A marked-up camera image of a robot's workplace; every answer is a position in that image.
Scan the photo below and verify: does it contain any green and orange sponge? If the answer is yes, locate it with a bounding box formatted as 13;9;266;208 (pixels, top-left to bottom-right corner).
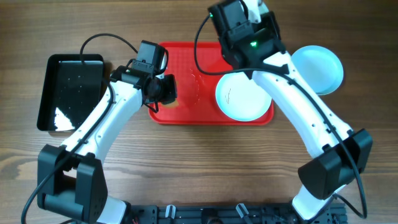
162;100;179;108

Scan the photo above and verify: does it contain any light blue plate back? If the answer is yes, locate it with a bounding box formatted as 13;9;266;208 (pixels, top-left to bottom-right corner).
290;45;345;94

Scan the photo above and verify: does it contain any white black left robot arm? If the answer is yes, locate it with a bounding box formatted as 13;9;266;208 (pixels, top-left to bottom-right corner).
21;40;177;223

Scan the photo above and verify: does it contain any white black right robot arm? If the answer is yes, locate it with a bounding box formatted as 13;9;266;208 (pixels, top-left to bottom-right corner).
207;0;373;222

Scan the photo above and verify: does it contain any red serving tray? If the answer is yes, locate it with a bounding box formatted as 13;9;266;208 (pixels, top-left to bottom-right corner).
149;42;274;126

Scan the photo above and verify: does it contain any black water tray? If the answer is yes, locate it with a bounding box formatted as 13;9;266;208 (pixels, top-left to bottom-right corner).
37;54;105;132

